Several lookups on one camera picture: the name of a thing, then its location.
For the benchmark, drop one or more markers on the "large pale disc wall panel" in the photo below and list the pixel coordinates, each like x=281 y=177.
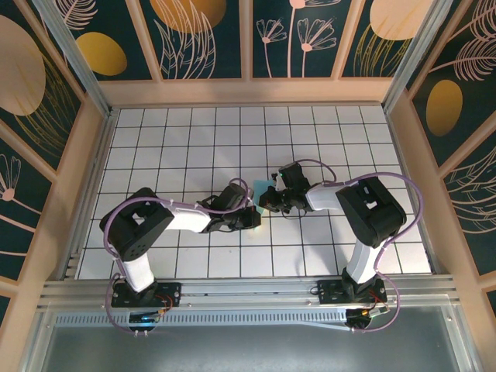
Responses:
x=19 y=69

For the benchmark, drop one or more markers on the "light blue cloth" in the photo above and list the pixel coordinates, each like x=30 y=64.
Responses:
x=259 y=193

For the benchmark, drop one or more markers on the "single flower wall panel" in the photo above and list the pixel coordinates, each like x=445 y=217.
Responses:
x=19 y=217

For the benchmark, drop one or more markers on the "framed leaf picture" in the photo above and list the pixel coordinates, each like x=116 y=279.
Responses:
x=186 y=15

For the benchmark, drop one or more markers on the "small circuit board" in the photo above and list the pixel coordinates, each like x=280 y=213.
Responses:
x=368 y=313
x=143 y=318

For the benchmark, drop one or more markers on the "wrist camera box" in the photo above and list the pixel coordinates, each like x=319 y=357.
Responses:
x=233 y=198
x=292 y=176

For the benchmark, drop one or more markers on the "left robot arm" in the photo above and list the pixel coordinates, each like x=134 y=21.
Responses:
x=135 y=232

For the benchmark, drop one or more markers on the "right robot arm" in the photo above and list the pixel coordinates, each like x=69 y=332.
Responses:
x=372 y=217

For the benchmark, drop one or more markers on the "small pale disc wall panel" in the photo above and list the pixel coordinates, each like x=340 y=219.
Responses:
x=395 y=19

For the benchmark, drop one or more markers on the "leaf outline wall panel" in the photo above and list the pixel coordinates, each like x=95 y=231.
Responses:
x=476 y=201

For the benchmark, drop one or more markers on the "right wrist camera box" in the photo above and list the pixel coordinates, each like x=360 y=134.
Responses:
x=292 y=176

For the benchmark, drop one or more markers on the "aluminium frame post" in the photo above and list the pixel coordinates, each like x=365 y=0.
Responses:
x=416 y=50
x=81 y=66

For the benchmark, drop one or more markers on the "yellow oval wall panel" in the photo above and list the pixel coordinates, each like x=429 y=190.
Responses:
x=100 y=54

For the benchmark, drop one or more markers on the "aluminium front rail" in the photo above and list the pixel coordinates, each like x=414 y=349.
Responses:
x=248 y=288

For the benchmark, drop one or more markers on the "grey metal sheet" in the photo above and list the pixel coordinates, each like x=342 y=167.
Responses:
x=248 y=348

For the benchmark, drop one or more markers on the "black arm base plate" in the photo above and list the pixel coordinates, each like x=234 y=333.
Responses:
x=170 y=294
x=329 y=292

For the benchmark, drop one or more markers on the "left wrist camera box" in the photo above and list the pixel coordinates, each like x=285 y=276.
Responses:
x=233 y=198

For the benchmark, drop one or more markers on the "fern leaf wall panel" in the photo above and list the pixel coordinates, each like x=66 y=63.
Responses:
x=445 y=108

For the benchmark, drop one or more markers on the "pink flowers wall panel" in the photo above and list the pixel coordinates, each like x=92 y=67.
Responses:
x=321 y=62

